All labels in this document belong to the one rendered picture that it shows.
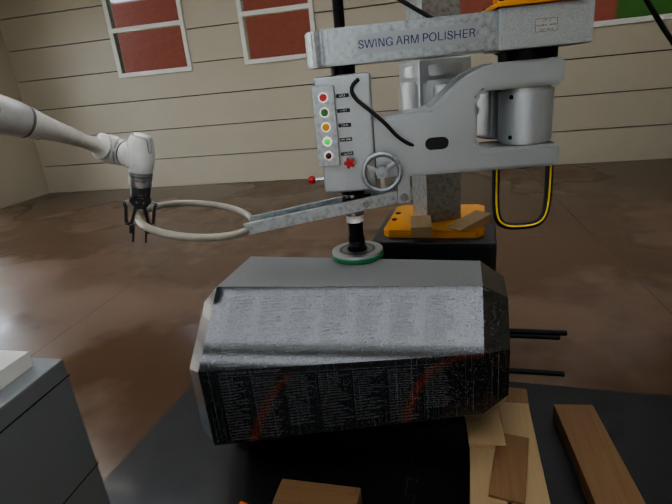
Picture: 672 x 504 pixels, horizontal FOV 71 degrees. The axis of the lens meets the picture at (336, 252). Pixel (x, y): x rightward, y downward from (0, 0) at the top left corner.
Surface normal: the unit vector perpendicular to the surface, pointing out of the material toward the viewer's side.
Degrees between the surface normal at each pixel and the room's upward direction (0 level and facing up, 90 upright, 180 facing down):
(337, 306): 45
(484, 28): 90
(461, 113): 90
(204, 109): 90
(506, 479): 0
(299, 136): 90
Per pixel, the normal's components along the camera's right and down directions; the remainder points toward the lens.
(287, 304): -0.20, -0.42
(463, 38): -0.07, 0.34
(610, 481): -0.09, -0.94
